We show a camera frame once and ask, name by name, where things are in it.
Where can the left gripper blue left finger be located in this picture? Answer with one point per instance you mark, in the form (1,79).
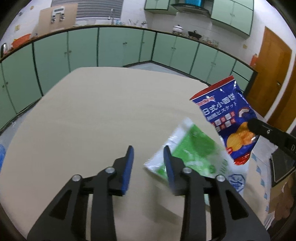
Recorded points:
(127,170)

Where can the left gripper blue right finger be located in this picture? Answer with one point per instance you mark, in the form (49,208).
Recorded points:
(168,161)

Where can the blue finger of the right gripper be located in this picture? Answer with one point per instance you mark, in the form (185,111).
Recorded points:
(283,140)

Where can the green white snack bag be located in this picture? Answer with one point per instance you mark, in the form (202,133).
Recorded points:
(202,154)

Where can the blue biscuit snack bag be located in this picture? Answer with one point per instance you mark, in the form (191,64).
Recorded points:
(224,106)

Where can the green lower kitchen cabinets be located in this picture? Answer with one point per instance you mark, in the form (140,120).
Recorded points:
(31,70)

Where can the green kitchen cabinets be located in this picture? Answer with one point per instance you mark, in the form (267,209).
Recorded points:
(31,70)
(235,16)

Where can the green upper kitchen cabinets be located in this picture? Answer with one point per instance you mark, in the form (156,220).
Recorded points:
(235,16)

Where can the cardboard box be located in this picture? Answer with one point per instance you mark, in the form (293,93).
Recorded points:
(282,199)

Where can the wooden door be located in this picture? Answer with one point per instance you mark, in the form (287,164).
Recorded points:
(271,67)
(284,114)

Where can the white cooking pot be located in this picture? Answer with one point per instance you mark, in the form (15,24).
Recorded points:
(177,29)

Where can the blue plastic bag on floor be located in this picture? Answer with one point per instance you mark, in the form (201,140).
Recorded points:
(2,155)

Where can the black range hood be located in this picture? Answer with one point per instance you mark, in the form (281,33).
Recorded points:
(190,8)

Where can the chrome sink faucet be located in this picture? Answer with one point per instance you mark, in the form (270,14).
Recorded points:
(111,17)

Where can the grey window blind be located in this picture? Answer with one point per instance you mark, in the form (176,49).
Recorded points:
(94,8)

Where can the orange plastic basin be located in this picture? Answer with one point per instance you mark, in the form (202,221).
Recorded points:
(20,41)

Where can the wooden cutting board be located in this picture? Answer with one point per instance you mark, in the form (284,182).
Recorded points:
(44,25)

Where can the steel electric kettle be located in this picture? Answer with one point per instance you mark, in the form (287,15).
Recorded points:
(4,49)

